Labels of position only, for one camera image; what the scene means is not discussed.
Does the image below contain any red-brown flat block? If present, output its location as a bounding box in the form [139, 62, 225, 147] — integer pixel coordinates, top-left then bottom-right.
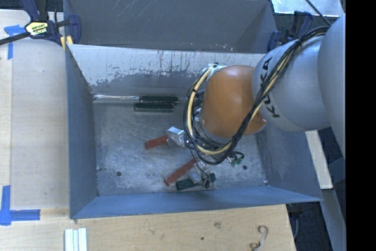
[163, 157, 199, 187]
[145, 134, 169, 150]

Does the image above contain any grey metal bin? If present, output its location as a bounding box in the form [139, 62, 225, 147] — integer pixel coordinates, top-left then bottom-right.
[61, 0, 324, 220]

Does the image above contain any clear flat block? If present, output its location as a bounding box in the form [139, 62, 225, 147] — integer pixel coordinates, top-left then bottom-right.
[93, 94, 141, 102]

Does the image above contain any pale wood board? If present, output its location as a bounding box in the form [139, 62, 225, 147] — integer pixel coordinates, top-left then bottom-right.
[10, 35, 71, 211]

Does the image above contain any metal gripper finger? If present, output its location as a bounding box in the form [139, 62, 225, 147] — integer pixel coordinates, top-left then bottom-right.
[188, 164, 211, 189]
[166, 126, 186, 148]

